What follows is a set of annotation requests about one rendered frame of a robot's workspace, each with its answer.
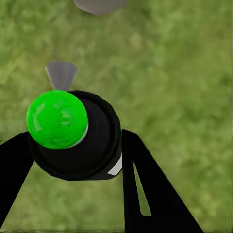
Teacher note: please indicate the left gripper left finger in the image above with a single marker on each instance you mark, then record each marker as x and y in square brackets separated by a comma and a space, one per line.
[15, 162]

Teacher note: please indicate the pesticide atomizer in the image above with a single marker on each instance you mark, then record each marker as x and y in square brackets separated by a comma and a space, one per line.
[74, 135]

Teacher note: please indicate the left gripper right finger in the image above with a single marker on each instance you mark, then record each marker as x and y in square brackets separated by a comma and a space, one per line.
[169, 213]

